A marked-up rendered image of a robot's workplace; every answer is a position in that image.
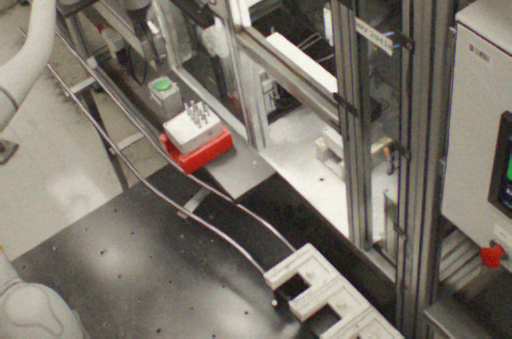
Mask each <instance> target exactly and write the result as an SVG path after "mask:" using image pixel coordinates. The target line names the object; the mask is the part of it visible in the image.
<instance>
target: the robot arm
mask: <svg viewBox="0 0 512 339"><path fill-rule="evenodd" d="M56 1H57V0H33V4H32V12H31V19H30V27H29V34H28V38H27V41H26V43H25V45H24V47H23V48H22V50H21V51H20V52H19V53H18V54H17V55H15V56H14V58H13V59H12V60H10V61H9V62H7V63H6V64H4V65H3V66H2V67H0V135H1V134H2V133H3V132H4V131H5V128H6V127H7V126H8V124H9V123H10V122H11V119H12V117H13V116H14V115H15V114H16V112H17V111H18V110H19V108H20V107H21V105H22V103H23V102H24V100H25V98H26V97H27V95H28V94H29V91H30V90H31V88H32V86H33V85H34V83H35V82H36V81H37V79H38V78H39V76H40V75H41V73H42V72H43V70H44V68H45V67H46V65H47V62H48V60H49V58H50V55H51V53H52V49H53V44H54V32H55V28H56ZM119 1H120V4H121V5H122V7H124V8H125V10H126V13H127V16H128V17H129V18H130V19H131V21H132V24H133V28H134V32H135V36H136V37H137V38H139V41H140V42H141V46H142V49H143V52H144V57H145V60H146V62H147V63H150V62H151V61H153V60H154V63H155V66H156V69H157V72H158V75H161V74H163V73H166V72H167V71H169V68H168V65H167V61H166V57H168V53H167V51H166V48H165V45H164V41H163V38H162V34H161V28H160V27H157V28H155V25H154V21H153V18H152V17H151V16H152V14H153V12H154V8H155V3H154V0H119ZM147 39H148V40H147ZM0 339H91V338H90V336H89V335H88V333H87V331H86V329H85V327H84V326H83V324H82V322H81V319H80V317H79V314H78V313H77V311H75V310H70V308H69V307H68V306H67V304H66V303H65V302H64V300H63V299H62V298H61V297H60V296H59V295H58V294H57V293H56V292H55V291H54V290H52V289H50V288H49V287H46V286H43V285H39V284H36V283H27V282H25V281H24V280H22V279H21V278H19V276H18V274H17V272H16V271H15V269H14V268H13V267H12V265H11V264H10V262H9V261H8V259H7V258H6V257H5V256H4V254H3V253H2V252H1V251H0Z"/></svg>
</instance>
